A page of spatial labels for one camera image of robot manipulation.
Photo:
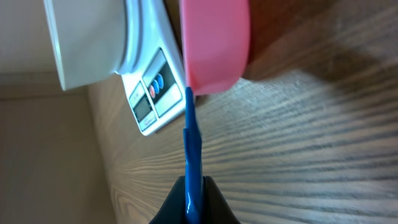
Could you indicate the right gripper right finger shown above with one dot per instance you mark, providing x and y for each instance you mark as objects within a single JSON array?
[{"x": 215, "y": 208}]

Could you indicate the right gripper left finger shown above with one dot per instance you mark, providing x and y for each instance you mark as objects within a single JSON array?
[{"x": 172, "y": 210}]

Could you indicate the pink scoop blue handle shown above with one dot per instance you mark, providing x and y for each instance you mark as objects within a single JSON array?
[{"x": 215, "y": 38}]

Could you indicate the white digital kitchen scale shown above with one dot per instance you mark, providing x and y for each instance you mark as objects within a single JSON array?
[{"x": 152, "y": 68}]

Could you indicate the white ceramic bowl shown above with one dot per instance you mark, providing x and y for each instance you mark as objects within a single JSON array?
[{"x": 88, "y": 39}]

